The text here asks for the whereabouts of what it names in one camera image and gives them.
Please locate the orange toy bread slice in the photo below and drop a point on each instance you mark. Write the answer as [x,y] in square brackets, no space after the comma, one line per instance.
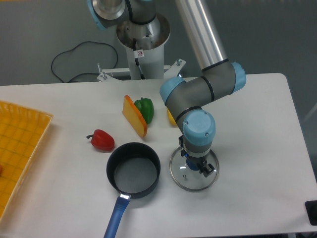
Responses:
[134,117]

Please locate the yellow plastic basket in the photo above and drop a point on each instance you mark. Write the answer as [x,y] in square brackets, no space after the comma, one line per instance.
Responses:
[22,131]

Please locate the black device at table edge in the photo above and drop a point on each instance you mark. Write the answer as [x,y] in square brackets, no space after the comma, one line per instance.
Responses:
[311,208]

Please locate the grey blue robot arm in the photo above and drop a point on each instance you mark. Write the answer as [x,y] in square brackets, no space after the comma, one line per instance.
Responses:
[184,99]

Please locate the black saucepan blue handle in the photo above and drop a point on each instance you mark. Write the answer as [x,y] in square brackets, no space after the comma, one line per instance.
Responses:
[133,170]

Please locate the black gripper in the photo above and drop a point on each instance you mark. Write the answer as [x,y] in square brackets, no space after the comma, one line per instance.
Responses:
[196,154]

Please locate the green toy bell pepper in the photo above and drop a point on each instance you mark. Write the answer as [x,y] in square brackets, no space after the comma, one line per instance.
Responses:
[146,108]

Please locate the glass lid blue knob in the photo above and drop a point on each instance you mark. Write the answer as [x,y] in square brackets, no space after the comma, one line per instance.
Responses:
[186,174]

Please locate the red toy bell pepper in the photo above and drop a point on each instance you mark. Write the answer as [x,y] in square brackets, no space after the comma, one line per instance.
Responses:
[101,140]

